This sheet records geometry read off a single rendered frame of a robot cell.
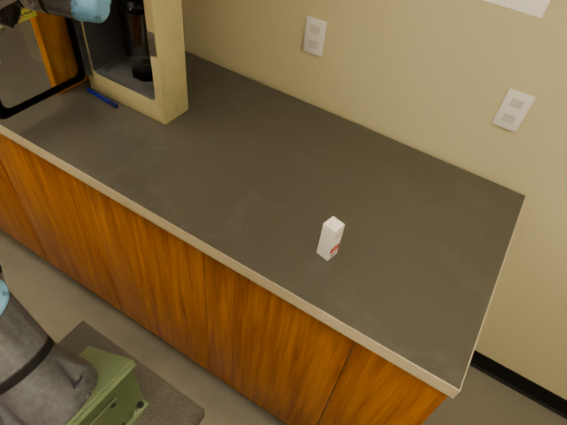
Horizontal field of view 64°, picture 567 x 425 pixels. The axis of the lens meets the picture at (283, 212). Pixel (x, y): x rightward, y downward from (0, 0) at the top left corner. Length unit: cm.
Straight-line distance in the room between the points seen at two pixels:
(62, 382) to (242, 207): 64
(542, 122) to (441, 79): 29
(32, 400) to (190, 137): 90
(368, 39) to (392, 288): 75
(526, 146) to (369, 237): 55
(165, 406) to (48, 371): 26
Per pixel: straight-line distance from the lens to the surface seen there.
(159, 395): 95
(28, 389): 76
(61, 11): 102
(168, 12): 135
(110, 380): 77
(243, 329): 140
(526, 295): 185
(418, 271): 117
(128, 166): 134
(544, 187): 154
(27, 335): 76
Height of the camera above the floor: 182
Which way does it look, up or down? 47 degrees down
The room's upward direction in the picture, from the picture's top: 8 degrees clockwise
